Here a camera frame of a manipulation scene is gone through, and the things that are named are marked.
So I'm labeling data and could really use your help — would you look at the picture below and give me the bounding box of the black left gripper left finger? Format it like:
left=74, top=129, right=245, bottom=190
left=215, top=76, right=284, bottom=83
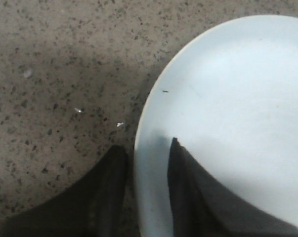
left=0, top=145, right=128, bottom=237

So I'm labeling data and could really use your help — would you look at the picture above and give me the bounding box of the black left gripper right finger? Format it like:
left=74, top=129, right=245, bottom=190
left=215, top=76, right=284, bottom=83
left=167, top=138, right=298, bottom=237

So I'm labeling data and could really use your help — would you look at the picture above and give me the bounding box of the light blue round plate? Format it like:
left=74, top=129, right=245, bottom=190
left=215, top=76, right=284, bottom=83
left=133, top=15, right=298, bottom=237

